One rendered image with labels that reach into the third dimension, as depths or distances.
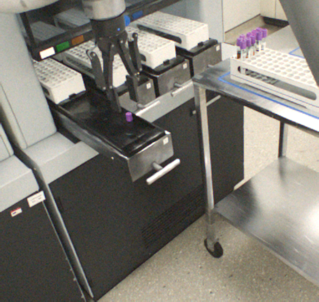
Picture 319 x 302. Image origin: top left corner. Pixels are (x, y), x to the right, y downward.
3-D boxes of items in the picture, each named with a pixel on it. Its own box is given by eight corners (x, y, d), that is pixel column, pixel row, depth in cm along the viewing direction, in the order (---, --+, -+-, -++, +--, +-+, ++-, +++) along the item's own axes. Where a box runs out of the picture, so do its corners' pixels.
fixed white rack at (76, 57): (63, 66, 137) (58, 48, 134) (88, 55, 142) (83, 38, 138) (114, 93, 118) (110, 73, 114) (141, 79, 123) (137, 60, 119)
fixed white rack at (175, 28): (133, 34, 152) (130, 18, 148) (153, 25, 156) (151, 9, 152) (189, 53, 132) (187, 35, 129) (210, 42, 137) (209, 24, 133)
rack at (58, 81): (13, 78, 135) (6, 61, 131) (40, 66, 139) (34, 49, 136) (58, 108, 115) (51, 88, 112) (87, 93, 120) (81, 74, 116)
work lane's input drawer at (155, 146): (10, 94, 140) (0, 71, 135) (46, 79, 147) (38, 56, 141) (143, 192, 93) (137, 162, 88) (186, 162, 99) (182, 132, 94)
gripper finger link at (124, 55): (108, 38, 94) (112, 34, 94) (126, 74, 102) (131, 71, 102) (118, 42, 91) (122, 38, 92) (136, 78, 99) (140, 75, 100)
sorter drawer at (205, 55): (83, 33, 177) (78, 13, 172) (108, 23, 184) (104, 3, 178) (204, 81, 130) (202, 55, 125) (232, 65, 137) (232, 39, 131)
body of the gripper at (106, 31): (111, 4, 93) (119, 43, 99) (80, 17, 89) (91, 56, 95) (131, 10, 88) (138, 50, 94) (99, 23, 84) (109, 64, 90)
